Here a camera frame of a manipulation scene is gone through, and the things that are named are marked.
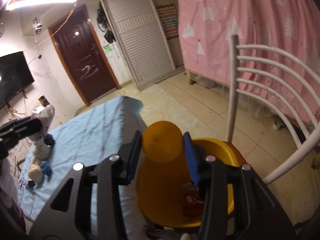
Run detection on wall clock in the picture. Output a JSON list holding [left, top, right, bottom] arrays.
[[0, 23, 5, 38]]

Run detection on red snack packet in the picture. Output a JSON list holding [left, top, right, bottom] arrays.
[[181, 182, 204, 217]]

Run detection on colourful wall chart poster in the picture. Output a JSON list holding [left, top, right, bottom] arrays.
[[156, 3, 178, 40]]

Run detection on yellow plastic bin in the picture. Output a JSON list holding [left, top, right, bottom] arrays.
[[136, 138, 246, 228]]

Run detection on light blue bed sheet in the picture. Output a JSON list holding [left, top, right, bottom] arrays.
[[17, 96, 146, 222]]

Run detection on black bags on hook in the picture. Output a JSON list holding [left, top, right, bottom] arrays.
[[97, 2, 116, 44]]

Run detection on black wall television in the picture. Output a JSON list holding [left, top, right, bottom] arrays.
[[0, 51, 34, 108]]

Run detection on blue knitted ball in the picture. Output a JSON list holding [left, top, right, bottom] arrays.
[[40, 161, 52, 177]]

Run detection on dark brown wooden door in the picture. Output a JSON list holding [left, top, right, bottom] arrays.
[[49, 5, 120, 106]]

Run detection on white gloved right hand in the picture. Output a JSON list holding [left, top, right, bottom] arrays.
[[180, 233, 191, 240]]

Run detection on pink tree-print curtain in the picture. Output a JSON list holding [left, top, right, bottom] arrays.
[[174, 0, 320, 126]]

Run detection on cream knitted sweater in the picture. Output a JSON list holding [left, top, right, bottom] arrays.
[[28, 105, 55, 183]]

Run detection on yellow plastic bowl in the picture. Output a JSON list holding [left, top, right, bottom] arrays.
[[142, 121, 183, 164]]

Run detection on white metal chair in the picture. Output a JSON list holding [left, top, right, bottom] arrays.
[[225, 34, 319, 185]]

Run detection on white louvered wardrobe door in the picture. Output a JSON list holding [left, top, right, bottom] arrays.
[[104, 0, 175, 90]]

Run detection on white security camera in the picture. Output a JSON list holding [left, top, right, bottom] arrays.
[[33, 17, 42, 35]]

